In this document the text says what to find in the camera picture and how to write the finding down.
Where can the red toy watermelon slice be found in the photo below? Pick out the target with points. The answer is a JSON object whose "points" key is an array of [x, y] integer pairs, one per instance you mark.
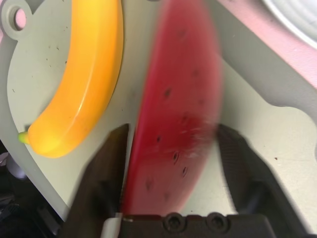
{"points": [[173, 74]]}

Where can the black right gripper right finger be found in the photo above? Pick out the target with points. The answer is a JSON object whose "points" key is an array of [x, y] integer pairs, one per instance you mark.
{"points": [[252, 178]]}

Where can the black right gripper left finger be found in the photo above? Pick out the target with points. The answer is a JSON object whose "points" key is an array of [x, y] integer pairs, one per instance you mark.
{"points": [[99, 178]]}

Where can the green cutting board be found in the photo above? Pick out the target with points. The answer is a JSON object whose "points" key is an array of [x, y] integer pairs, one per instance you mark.
{"points": [[44, 62]]}

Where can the green plastic plate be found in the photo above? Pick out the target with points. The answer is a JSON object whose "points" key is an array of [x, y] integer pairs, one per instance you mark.
{"points": [[297, 15]]}

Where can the yellow toy banana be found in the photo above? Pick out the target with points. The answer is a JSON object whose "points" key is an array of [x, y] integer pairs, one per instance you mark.
{"points": [[94, 62]]}

